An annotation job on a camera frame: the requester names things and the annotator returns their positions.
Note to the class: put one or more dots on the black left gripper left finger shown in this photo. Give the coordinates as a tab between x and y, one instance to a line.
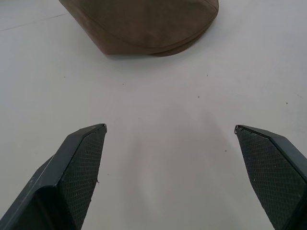
72	172

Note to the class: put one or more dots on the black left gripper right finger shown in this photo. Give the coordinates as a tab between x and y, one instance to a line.
271	172

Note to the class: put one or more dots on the brown suede cap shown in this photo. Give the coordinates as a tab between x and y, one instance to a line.
153	24

